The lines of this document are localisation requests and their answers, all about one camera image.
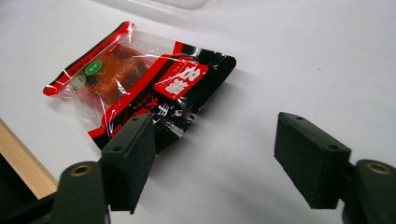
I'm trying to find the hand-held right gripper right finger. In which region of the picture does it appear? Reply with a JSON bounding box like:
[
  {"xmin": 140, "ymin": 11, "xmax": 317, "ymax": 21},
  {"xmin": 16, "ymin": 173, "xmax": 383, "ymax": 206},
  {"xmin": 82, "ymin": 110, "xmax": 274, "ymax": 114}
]
[{"xmin": 274, "ymin": 111, "xmax": 396, "ymax": 224}]

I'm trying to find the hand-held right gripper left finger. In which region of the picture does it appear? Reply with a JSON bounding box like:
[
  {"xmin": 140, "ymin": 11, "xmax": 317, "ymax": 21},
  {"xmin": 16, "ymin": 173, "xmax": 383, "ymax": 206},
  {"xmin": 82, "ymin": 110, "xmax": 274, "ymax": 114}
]
[{"xmin": 49, "ymin": 112, "xmax": 157, "ymax": 224}]

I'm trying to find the red and black snack packet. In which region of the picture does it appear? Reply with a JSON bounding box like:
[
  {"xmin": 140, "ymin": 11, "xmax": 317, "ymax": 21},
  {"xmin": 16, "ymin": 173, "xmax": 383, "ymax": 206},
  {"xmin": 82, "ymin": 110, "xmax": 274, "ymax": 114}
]
[{"xmin": 42, "ymin": 21, "xmax": 237, "ymax": 155}]

